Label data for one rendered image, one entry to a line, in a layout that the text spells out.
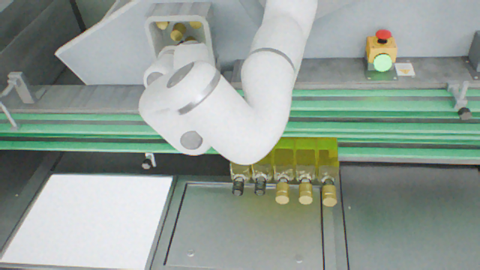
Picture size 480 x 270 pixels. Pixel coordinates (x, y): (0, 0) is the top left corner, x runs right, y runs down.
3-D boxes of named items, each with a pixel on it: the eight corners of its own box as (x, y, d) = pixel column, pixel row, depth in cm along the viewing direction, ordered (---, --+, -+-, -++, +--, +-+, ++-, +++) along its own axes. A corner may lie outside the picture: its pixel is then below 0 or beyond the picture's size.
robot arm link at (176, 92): (255, 85, 77) (201, 25, 71) (271, 138, 58) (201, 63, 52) (191, 137, 81) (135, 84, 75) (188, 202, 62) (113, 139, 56)
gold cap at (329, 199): (338, 190, 104) (339, 204, 101) (325, 194, 105) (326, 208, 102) (331, 182, 102) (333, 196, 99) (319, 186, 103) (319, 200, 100)
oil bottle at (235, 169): (238, 132, 126) (229, 184, 111) (237, 118, 123) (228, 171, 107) (256, 132, 126) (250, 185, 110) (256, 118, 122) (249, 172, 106)
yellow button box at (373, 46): (364, 56, 118) (367, 70, 113) (367, 33, 113) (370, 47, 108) (389, 56, 117) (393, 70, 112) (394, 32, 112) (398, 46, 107)
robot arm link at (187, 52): (216, 127, 81) (213, 89, 99) (212, 65, 75) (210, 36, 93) (172, 130, 80) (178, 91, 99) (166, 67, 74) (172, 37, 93)
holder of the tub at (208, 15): (171, 83, 133) (166, 98, 127) (151, 3, 114) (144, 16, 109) (223, 83, 130) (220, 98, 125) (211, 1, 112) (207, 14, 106)
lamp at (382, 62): (372, 67, 112) (373, 73, 110) (374, 52, 109) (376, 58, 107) (389, 67, 111) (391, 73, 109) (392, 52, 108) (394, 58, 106)
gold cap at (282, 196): (276, 190, 106) (275, 204, 103) (275, 181, 104) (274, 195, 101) (289, 190, 106) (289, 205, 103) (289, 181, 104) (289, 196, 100)
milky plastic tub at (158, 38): (167, 70, 129) (160, 87, 123) (150, 3, 114) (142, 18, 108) (221, 70, 127) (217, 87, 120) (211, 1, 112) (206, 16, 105)
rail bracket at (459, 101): (441, 87, 108) (454, 120, 98) (448, 63, 103) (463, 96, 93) (457, 87, 107) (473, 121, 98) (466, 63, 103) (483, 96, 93)
